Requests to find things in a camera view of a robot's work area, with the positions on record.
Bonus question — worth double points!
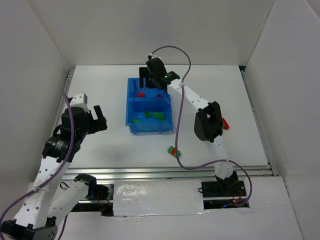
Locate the green sloped 2x2 brick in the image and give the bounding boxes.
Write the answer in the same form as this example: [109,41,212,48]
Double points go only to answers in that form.
[143,110,152,119]

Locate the green curved brick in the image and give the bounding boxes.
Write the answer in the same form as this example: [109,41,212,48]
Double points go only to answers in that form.
[132,118,141,123]

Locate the green 2x4 plate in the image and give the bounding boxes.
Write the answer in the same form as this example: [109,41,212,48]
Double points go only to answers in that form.
[152,112,165,119]

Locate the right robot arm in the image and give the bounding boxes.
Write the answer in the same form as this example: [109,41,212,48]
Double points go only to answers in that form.
[145,53,239,193]

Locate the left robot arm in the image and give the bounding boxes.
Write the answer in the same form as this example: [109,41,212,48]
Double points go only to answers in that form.
[0,105,107,240]

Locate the blue far bin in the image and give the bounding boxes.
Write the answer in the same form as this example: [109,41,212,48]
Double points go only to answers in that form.
[126,77,170,100]

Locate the blue bin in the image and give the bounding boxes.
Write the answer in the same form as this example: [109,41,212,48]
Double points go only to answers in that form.
[126,77,170,100]
[125,98,174,135]

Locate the blue near bin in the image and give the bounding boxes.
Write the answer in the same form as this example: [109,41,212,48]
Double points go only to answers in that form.
[125,98,174,135]

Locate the green red green brick stack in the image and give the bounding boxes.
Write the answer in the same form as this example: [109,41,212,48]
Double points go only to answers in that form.
[167,146,181,158]

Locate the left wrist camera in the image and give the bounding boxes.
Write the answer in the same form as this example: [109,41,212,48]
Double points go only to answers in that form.
[70,92,89,113]

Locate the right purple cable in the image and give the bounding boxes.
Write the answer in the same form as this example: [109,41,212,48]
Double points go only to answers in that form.
[149,45,253,207]

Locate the purple cable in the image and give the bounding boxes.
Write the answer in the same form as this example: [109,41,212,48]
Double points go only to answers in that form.
[149,45,253,207]
[0,91,76,240]

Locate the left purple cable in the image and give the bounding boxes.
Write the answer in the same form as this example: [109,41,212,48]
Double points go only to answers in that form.
[0,91,76,240]

